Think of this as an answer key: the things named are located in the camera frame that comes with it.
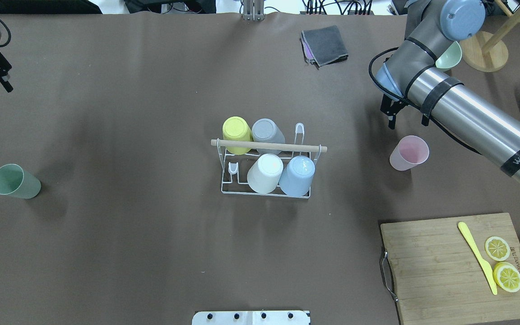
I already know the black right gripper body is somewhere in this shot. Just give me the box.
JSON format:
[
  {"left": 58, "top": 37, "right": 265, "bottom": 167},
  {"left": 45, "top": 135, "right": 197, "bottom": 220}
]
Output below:
[{"left": 381, "top": 94, "right": 407, "bottom": 120}]

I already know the pink plastic cup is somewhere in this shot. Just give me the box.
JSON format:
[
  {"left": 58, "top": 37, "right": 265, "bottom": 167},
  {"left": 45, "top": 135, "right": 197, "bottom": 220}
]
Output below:
[{"left": 390, "top": 135, "right": 430, "bottom": 171}]

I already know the green plastic cup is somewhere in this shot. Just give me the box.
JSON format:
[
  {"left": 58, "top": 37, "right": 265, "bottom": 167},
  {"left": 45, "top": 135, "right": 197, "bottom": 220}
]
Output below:
[{"left": 0, "top": 164, "right": 41, "bottom": 199}]

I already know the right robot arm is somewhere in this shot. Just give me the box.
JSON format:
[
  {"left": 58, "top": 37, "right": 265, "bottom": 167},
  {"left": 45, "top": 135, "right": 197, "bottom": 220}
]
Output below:
[{"left": 372, "top": 0, "right": 520, "bottom": 183}]

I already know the blue plastic cup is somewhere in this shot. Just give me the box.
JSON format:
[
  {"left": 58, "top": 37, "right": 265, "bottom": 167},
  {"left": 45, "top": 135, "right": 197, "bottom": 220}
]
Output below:
[{"left": 279, "top": 156, "right": 316, "bottom": 197}]

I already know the grey plastic cup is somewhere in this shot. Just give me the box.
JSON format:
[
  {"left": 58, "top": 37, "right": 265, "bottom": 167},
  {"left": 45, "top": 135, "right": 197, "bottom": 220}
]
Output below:
[{"left": 251, "top": 119, "right": 286, "bottom": 144}]

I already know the white plastic cup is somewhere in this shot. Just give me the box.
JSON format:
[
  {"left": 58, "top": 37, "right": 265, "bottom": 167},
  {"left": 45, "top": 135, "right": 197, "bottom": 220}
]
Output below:
[{"left": 247, "top": 153, "right": 283, "bottom": 194}]

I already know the yellow plastic cup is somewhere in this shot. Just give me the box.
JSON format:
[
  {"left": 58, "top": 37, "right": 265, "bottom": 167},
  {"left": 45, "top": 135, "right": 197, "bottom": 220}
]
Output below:
[{"left": 222, "top": 116, "right": 253, "bottom": 155}]

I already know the light green bowl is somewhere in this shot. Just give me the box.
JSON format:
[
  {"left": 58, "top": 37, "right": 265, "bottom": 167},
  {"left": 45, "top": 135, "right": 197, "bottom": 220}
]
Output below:
[{"left": 435, "top": 42, "right": 463, "bottom": 72}]

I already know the grey folded cloth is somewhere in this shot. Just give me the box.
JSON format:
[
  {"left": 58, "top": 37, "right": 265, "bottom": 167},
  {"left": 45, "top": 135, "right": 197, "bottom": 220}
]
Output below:
[{"left": 301, "top": 25, "right": 348, "bottom": 67}]

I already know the wooden mug tree stand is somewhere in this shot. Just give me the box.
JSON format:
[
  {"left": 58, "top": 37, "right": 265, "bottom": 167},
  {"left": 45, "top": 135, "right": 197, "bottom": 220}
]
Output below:
[{"left": 460, "top": 0, "right": 520, "bottom": 72}]

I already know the yellow plastic knife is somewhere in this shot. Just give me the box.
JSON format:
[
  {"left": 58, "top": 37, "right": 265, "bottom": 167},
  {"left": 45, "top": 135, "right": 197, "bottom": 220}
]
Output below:
[{"left": 457, "top": 221, "right": 498, "bottom": 295}]

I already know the bamboo cutting board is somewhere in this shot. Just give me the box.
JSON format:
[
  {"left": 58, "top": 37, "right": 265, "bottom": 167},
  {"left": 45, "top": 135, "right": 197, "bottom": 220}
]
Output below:
[{"left": 381, "top": 213, "right": 520, "bottom": 325}]

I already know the white wire cup holder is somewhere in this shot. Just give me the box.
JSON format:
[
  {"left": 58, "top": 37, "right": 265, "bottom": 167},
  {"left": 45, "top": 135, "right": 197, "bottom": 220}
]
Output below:
[{"left": 211, "top": 123, "right": 328, "bottom": 199}]

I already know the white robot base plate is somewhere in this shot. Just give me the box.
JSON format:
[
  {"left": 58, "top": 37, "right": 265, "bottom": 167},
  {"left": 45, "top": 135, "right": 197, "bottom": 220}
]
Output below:
[{"left": 191, "top": 310, "right": 311, "bottom": 325}]

